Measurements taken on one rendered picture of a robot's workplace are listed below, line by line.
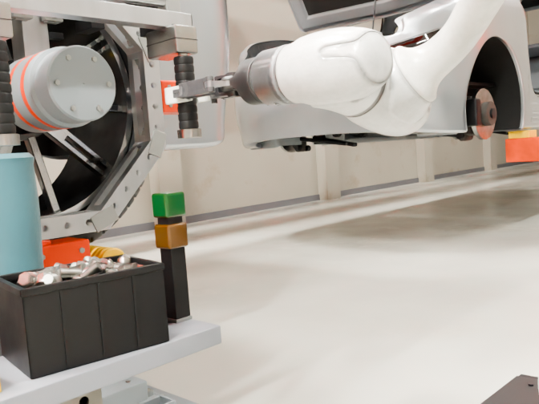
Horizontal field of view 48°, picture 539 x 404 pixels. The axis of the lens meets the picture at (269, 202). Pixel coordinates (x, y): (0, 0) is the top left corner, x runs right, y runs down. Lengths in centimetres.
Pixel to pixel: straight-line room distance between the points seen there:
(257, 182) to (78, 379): 659
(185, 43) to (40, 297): 53
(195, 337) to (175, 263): 13
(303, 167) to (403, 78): 711
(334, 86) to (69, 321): 47
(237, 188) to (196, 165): 68
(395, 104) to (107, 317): 52
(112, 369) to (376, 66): 54
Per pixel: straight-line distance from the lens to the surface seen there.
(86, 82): 109
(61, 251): 120
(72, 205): 133
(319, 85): 85
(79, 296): 84
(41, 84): 107
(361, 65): 82
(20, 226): 104
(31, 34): 123
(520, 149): 444
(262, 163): 742
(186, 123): 111
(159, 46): 115
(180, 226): 98
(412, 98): 95
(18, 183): 103
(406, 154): 1031
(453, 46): 94
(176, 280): 99
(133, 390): 142
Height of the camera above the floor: 71
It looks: 5 degrees down
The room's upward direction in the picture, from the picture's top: 4 degrees counter-clockwise
